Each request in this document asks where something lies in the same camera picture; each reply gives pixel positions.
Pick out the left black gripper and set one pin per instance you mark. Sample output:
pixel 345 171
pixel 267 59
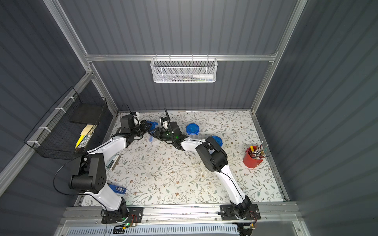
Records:
pixel 143 127

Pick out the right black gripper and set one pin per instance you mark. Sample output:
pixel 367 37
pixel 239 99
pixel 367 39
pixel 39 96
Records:
pixel 162 132

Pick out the blue-lid clear jar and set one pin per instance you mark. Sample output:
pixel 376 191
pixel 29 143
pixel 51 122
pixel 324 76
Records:
pixel 152 126
pixel 192 129
pixel 218 140

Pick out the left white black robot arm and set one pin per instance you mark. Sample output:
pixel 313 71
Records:
pixel 89 172

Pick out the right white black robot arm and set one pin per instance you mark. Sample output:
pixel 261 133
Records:
pixel 214 159

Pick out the yellow sticky notes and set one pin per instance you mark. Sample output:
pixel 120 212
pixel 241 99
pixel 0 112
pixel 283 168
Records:
pixel 86 130

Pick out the blue small box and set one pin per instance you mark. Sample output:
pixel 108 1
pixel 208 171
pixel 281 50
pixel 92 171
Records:
pixel 118 189

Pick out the white tube in basket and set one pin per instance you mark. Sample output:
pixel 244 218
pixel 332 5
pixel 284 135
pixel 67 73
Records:
pixel 206 77

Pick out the red pen cup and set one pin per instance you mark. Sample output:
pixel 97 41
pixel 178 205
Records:
pixel 250 160

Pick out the black wire wall basket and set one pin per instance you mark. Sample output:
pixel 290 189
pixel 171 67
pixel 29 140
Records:
pixel 56 137

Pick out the white wire mesh basket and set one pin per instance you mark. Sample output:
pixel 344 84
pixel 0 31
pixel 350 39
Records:
pixel 182 71

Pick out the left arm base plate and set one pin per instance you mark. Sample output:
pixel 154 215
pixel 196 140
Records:
pixel 123 216

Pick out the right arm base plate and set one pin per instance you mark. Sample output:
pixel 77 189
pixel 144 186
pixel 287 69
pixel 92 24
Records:
pixel 239 212

